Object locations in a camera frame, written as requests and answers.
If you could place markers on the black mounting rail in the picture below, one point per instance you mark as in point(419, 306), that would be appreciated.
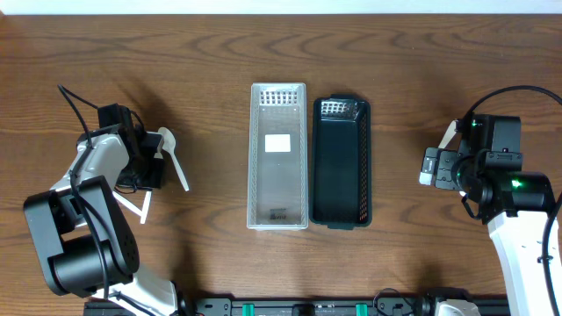
point(438, 301)

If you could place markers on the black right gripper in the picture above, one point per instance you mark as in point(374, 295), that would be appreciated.
point(443, 176)

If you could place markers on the dark green plastic basket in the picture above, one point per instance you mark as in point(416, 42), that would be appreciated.
point(341, 169)

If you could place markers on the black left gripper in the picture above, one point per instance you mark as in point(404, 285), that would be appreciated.
point(147, 174)

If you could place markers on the white perforated plastic basket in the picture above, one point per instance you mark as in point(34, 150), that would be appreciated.
point(278, 172)

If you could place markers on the white slim plastic spoon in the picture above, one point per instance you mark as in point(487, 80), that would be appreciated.
point(169, 146)

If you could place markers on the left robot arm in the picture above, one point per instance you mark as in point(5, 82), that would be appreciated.
point(82, 239)

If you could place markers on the white wide-handled plastic fork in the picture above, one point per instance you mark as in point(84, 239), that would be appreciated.
point(449, 134)

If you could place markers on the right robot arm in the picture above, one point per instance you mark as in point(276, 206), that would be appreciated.
point(480, 157)

